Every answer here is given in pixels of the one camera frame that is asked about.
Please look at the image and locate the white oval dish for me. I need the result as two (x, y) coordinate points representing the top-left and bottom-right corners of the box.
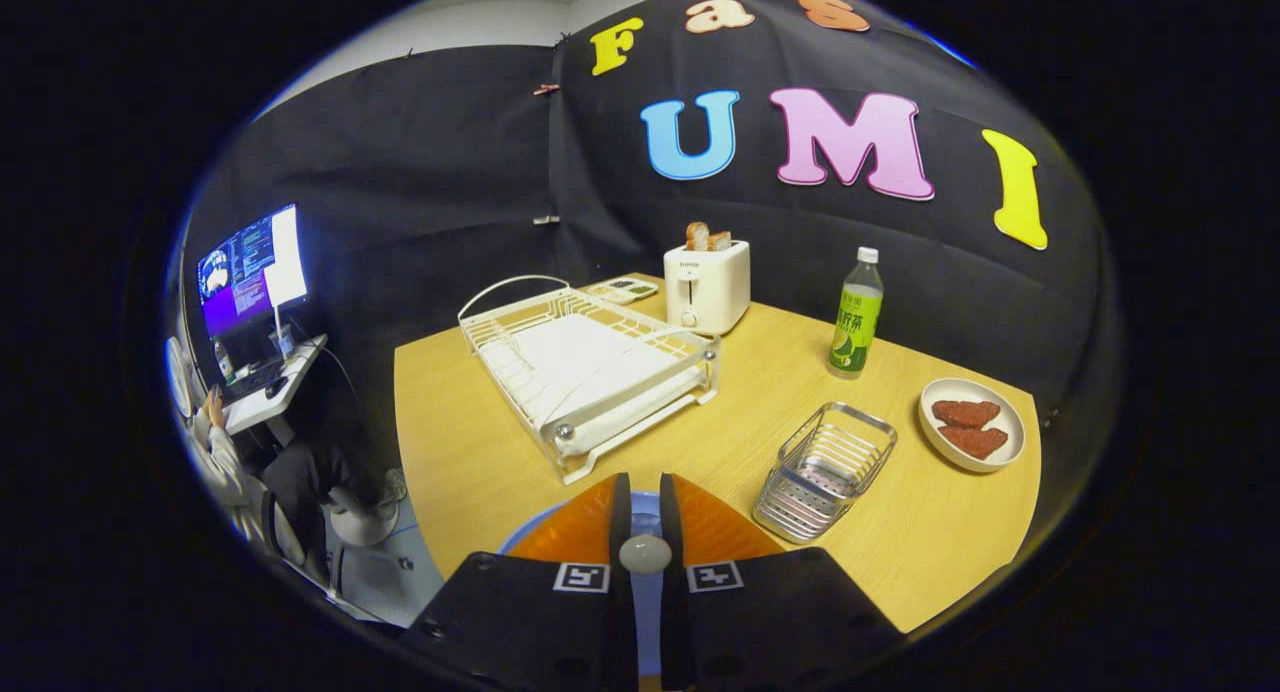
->
(918, 377), (1027, 474)

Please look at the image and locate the silver wire basket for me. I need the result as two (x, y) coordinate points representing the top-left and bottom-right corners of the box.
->
(752, 402), (898, 545)

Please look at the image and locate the white divided condiment dish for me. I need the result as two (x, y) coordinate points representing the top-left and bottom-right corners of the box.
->
(583, 275), (661, 306)

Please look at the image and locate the white wire dish rack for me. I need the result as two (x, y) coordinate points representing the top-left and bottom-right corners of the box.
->
(458, 274), (721, 486)

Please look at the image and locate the green label drink bottle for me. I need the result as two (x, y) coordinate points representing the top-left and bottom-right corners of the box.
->
(827, 247), (886, 381)

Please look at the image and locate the white-tipped metal spoon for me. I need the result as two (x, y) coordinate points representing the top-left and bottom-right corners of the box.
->
(619, 534), (673, 575)

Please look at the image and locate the white toaster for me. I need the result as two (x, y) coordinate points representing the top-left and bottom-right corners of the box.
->
(663, 240), (752, 336)

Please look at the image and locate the black backdrop cloth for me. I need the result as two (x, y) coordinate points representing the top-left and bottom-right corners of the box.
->
(180, 0), (1126, 493)

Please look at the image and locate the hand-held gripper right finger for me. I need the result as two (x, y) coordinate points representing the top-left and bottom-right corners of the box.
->
(658, 473), (908, 692)

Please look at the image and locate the white office desk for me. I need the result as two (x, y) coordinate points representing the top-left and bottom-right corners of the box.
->
(220, 334), (329, 435)

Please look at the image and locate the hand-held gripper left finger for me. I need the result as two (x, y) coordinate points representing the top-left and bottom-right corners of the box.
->
(398, 473), (639, 692)

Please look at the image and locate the black keyboard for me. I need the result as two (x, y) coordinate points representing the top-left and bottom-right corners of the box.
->
(222, 362), (286, 405)

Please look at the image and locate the computer monitor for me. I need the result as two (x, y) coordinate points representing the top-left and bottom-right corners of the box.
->
(195, 204), (309, 341)

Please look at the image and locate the red-brown meat piece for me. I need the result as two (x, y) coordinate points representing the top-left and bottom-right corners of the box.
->
(937, 425), (1010, 461)
(931, 399), (1002, 430)

